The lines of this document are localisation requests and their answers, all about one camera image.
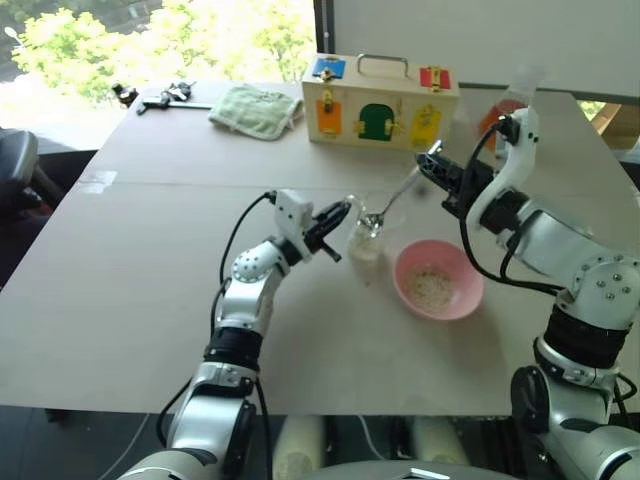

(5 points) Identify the metal spoon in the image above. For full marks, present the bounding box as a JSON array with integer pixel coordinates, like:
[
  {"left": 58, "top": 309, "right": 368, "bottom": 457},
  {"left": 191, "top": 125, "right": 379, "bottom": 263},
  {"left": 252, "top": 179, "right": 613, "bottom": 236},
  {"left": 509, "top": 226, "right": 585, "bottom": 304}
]
[{"left": 360, "top": 139, "right": 446, "bottom": 233}]

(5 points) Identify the black tool on table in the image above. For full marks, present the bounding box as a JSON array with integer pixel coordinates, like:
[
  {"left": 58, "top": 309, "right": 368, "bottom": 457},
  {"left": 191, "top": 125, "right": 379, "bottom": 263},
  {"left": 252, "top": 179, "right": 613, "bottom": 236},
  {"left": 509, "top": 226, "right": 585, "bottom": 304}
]
[{"left": 136, "top": 79, "right": 214, "bottom": 117}]

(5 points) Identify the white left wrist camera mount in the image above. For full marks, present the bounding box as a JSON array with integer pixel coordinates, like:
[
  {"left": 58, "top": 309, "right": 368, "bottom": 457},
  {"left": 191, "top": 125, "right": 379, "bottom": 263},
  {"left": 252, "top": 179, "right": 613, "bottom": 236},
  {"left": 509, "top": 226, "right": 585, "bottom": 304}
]
[{"left": 273, "top": 188, "right": 316, "bottom": 262}]

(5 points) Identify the oatmeal in pink bowl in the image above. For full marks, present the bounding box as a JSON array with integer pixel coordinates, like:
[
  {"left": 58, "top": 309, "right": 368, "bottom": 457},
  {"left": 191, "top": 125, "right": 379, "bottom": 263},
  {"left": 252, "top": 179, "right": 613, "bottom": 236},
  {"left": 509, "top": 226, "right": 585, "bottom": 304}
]
[{"left": 403, "top": 267, "right": 454, "bottom": 304}]

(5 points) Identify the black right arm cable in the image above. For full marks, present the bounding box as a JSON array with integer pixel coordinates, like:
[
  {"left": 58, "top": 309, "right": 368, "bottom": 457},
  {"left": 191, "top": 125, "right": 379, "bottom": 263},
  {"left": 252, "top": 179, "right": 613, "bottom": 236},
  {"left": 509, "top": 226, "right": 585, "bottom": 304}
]
[{"left": 458, "top": 114, "right": 569, "bottom": 297}]

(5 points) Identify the wooden furniture frame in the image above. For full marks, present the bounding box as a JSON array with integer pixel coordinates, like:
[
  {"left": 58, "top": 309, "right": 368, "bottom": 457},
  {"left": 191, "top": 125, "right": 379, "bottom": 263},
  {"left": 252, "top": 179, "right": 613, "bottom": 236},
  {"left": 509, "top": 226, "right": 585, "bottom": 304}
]
[{"left": 593, "top": 101, "right": 640, "bottom": 152}]

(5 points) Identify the white rounded robot leg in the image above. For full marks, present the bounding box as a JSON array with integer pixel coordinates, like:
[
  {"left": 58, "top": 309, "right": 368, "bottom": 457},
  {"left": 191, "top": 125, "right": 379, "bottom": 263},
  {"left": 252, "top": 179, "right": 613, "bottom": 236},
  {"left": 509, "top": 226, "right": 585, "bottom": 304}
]
[
  {"left": 271, "top": 415, "right": 327, "bottom": 480},
  {"left": 408, "top": 415, "right": 472, "bottom": 480}
]

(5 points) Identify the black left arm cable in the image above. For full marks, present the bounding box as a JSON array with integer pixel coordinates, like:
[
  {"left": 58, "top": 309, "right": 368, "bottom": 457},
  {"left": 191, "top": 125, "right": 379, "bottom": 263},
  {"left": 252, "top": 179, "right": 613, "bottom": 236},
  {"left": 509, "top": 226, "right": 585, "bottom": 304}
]
[{"left": 210, "top": 189, "right": 279, "bottom": 351}]

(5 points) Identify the wooden lock latch box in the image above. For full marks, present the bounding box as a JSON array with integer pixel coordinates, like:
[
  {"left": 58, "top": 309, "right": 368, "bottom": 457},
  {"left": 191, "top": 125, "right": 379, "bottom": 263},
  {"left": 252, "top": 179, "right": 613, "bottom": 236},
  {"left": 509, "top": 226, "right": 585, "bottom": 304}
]
[{"left": 300, "top": 53, "right": 462, "bottom": 152}]

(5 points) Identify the pink plastic bowl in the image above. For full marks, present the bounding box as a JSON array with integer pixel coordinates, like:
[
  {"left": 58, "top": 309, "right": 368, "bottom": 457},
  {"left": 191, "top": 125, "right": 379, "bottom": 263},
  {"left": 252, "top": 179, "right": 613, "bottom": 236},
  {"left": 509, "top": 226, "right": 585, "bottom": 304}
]
[{"left": 393, "top": 239, "right": 486, "bottom": 321}]

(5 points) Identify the light green towel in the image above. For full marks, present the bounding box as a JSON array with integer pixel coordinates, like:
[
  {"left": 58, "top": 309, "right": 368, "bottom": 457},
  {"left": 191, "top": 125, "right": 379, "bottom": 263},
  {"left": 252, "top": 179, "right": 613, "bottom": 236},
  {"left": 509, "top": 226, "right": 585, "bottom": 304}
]
[{"left": 207, "top": 83, "right": 305, "bottom": 143}]

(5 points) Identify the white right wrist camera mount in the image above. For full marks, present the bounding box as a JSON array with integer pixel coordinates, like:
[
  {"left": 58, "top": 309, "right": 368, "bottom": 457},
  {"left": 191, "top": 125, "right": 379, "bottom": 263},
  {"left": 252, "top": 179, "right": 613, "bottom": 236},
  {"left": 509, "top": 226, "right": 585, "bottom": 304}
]
[{"left": 471, "top": 106, "right": 542, "bottom": 232}]

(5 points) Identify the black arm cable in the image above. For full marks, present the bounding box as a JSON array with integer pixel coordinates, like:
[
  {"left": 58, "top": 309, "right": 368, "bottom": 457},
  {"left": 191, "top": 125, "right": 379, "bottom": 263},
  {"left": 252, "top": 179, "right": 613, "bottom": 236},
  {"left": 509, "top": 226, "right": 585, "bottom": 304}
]
[
  {"left": 458, "top": 114, "right": 569, "bottom": 297},
  {"left": 210, "top": 189, "right": 279, "bottom": 351}
]

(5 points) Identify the white board panel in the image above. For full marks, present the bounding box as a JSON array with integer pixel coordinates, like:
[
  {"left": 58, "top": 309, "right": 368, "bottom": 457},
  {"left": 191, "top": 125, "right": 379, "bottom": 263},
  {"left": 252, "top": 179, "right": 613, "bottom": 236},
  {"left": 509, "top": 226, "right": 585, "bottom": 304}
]
[{"left": 314, "top": 0, "right": 640, "bottom": 102}]

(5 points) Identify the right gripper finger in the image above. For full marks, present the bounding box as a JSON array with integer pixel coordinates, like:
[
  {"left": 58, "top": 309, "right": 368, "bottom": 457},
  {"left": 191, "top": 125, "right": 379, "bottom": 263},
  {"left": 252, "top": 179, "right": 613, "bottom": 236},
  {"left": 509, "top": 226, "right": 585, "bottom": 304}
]
[
  {"left": 415, "top": 151, "right": 469, "bottom": 177},
  {"left": 418, "top": 166, "right": 462, "bottom": 194}
]

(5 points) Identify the black chair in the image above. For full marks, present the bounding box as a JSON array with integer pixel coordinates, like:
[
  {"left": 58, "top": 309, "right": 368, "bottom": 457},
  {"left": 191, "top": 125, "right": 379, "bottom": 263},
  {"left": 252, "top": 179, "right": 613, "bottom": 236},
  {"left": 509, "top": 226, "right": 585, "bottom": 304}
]
[{"left": 0, "top": 126, "right": 67, "bottom": 224}]

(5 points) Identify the oatmeal in glass mug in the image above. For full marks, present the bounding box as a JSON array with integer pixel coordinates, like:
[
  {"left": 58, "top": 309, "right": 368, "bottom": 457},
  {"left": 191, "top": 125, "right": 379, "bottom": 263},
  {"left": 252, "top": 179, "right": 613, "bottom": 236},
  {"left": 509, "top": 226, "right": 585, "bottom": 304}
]
[{"left": 348, "top": 227, "right": 384, "bottom": 262}]

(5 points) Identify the clear bottle with orange liquid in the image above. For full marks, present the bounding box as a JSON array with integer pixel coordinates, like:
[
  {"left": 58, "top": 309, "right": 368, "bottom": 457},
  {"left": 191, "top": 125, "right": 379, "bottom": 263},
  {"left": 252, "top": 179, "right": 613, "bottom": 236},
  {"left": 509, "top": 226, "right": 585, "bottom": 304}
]
[{"left": 478, "top": 63, "right": 545, "bottom": 154}]

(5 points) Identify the clear glass mug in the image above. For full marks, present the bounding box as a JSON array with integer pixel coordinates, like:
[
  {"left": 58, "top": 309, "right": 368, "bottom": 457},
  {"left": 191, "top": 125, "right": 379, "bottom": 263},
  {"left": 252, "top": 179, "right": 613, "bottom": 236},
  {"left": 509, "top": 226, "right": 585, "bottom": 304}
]
[{"left": 345, "top": 193, "right": 408, "bottom": 265}]

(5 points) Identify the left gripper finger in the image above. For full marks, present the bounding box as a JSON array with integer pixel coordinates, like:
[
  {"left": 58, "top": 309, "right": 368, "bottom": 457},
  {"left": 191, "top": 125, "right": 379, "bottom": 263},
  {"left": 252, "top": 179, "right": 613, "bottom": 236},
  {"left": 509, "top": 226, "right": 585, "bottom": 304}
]
[
  {"left": 315, "top": 198, "right": 353, "bottom": 223},
  {"left": 312, "top": 208, "right": 352, "bottom": 238}
]

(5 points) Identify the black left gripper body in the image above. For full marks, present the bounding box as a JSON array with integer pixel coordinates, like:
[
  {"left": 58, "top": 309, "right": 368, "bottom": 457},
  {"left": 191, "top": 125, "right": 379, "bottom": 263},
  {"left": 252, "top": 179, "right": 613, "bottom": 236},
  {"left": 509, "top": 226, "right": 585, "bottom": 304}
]
[{"left": 301, "top": 230, "right": 344, "bottom": 264}]

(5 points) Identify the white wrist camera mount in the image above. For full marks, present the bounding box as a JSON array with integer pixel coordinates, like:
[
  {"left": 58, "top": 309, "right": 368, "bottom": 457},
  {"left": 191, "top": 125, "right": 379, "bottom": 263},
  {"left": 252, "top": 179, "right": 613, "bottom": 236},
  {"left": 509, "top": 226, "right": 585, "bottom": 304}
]
[
  {"left": 471, "top": 106, "right": 542, "bottom": 232},
  {"left": 273, "top": 188, "right": 316, "bottom": 262}
]

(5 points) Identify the clear tape strip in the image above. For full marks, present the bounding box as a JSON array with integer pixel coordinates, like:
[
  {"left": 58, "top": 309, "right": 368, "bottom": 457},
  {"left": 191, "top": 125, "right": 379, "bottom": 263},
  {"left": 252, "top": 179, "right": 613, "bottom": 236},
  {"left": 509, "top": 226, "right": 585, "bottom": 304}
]
[{"left": 78, "top": 170, "right": 119, "bottom": 185}]

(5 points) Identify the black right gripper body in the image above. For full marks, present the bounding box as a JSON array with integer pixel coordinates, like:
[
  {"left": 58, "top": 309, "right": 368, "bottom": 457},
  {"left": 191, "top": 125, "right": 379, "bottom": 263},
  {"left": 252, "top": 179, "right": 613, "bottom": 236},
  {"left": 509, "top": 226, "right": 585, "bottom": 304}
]
[{"left": 441, "top": 161, "right": 502, "bottom": 217}]

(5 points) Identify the silver robot torso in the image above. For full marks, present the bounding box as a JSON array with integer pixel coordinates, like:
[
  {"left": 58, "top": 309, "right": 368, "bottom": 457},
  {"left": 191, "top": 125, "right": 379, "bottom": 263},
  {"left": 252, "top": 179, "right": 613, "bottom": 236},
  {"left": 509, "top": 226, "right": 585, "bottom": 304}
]
[{"left": 294, "top": 460, "right": 506, "bottom": 480}]

